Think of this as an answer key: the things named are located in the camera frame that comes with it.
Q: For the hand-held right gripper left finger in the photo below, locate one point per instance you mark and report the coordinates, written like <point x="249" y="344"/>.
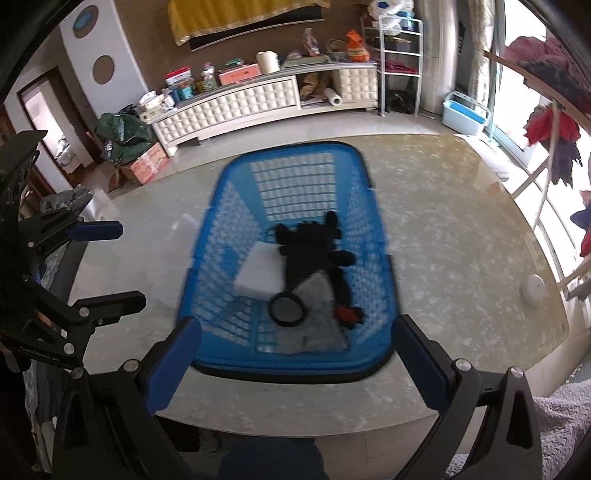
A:
<point x="171" y="369"/>

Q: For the grey cloth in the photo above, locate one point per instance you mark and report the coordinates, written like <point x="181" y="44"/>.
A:
<point x="318" y="323"/>

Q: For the silver bag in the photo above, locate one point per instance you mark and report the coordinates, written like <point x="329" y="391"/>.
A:
<point x="98" y="203"/>

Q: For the red and white snack bag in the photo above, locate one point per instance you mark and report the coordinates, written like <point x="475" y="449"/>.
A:
<point x="179" y="78"/>

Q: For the black plush toy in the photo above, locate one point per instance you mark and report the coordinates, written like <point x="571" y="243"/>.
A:
<point x="307" y="249"/>

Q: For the red and white packet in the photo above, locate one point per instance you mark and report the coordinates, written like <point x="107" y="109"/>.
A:
<point x="311" y="42"/>

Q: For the grey knitted blanket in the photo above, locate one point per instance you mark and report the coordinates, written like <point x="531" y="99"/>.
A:
<point x="558" y="424"/>

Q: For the clothes drying rack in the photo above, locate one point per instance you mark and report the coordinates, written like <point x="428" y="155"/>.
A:
<point x="549" y="157"/>

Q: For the cardboard box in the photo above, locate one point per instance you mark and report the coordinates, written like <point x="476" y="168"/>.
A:
<point x="147" y="166"/>

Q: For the patterned curtain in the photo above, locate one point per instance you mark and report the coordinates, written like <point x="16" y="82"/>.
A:
<point x="480" y="60"/>

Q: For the white round object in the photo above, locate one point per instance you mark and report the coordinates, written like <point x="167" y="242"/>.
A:
<point x="534" y="287"/>

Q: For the brown wooden door frame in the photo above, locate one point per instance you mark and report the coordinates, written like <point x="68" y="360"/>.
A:
<point x="69" y="106"/>

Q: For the white plastic jug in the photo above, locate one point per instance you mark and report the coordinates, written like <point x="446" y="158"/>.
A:
<point x="268" y="62"/>

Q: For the standing air conditioner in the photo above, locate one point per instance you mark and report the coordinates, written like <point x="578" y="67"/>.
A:
<point x="438" y="60"/>

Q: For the white metal shelf rack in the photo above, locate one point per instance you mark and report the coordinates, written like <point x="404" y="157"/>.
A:
<point x="418" y="64"/>

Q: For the black television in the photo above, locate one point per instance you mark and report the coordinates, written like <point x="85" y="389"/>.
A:
<point x="258" y="37"/>

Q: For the blue plastic basket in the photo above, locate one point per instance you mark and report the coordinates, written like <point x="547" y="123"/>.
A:
<point x="217" y="230"/>

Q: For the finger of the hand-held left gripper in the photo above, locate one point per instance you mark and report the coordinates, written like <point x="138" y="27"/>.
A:
<point x="115" y="304"/>
<point x="99" y="230"/>

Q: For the pink drawer box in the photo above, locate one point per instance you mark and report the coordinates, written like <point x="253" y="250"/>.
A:
<point x="240" y="74"/>

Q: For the person's dark blue clothing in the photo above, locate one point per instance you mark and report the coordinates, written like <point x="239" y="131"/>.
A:
<point x="272" y="461"/>

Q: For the tissue box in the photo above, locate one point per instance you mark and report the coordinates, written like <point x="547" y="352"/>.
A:
<point x="151" y="104"/>

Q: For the white television cabinet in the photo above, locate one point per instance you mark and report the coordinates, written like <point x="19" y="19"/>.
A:
<point x="240" y="104"/>

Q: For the yellow television cover cloth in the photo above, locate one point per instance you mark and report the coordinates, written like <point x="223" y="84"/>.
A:
<point x="231" y="18"/>

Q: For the orange bag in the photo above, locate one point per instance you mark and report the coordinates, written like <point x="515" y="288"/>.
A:
<point x="358" y="46"/>

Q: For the white paper roll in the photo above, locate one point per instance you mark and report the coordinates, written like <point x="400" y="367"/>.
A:
<point x="333" y="98"/>

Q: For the blue round wall clock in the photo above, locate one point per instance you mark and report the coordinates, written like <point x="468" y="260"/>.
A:
<point x="86" y="21"/>

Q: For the white foam block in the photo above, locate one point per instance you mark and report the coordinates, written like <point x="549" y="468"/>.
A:
<point x="258" y="272"/>

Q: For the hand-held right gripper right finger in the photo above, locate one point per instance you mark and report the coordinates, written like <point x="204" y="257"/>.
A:
<point x="418" y="364"/>

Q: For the green plastic bag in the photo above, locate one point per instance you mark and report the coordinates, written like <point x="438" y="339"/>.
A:
<point x="122" y="136"/>

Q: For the red hanging clothes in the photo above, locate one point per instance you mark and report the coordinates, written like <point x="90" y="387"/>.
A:
<point x="551" y="134"/>

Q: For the pile of pink clothes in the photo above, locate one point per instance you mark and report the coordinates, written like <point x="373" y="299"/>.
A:
<point x="535" y="55"/>

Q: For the white plastic bags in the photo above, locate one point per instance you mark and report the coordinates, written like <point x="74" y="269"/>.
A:
<point x="390" y="14"/>

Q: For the blue and white plastic box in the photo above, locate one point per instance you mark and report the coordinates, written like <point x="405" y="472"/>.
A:
<point x="464" y="115"/>

